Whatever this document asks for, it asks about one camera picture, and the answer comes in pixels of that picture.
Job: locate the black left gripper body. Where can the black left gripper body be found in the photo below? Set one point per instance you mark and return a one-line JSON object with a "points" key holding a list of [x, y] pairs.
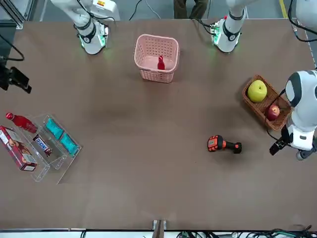
{"points": [[286, 138]]}

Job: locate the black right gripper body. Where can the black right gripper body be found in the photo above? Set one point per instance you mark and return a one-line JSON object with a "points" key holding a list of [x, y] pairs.
{"points": [[5, 78]]}

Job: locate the orange black barcode scanner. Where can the orange black barcode scanner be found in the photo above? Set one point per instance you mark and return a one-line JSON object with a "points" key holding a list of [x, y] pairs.
{"points": [[218, 144]]}

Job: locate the red Coca-Cola bottle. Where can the red Coca-Cola bottle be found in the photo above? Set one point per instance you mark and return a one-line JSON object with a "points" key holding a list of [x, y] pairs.
{"points": [[23, 122], [161, 64]]}

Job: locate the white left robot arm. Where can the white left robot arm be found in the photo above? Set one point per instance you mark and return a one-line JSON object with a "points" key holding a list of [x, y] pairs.
{"points": [[302, 111]]}

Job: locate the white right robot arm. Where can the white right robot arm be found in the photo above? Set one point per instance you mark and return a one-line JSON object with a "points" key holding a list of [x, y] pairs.
{"points": [[86, 27]]}

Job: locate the brown wicker basket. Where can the brown wicker basket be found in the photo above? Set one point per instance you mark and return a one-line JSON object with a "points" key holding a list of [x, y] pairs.
{"points": [[262, 109]]}

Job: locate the pink plastic basket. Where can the pink plastic basket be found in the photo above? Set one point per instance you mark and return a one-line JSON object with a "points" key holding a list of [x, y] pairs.
{"points": [[156, 59]]}

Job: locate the red apple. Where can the red apple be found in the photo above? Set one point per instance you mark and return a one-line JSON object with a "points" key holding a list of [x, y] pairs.
{"points": [[273, 112]]}

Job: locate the teal snack packet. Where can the teal snack packet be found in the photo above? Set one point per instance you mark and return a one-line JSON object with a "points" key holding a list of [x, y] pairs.
{"points": [[54, 129], [70, 145]]}

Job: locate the yellow pear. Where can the yellow pear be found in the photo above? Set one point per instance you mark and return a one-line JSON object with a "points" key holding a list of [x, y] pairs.
{"points": [[257, 91]]}

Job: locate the Snickers bar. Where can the Snickers bar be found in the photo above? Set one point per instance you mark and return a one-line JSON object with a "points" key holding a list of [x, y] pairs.
{"points": [[42, 145]]}

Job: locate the red cookie box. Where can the red cookie box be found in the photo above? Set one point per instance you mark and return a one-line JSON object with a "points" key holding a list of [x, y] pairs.
{"points": [[17, 148]]}

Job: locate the clear acrylic shelf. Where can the clear acrylic shelf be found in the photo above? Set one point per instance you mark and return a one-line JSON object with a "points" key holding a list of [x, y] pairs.
{"points": [[57, 161]]}

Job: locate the white box with yellow label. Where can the white box with yellow label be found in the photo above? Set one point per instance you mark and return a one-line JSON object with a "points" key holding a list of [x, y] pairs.
{"points": [[105, 7]]}

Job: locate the person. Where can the person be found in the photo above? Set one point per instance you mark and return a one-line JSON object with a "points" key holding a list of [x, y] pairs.
{"points": [[192, 8]]}

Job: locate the aluminium frame post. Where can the aluminium frame post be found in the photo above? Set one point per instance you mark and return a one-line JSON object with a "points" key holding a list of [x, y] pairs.
{"points": [[159, 228]]}

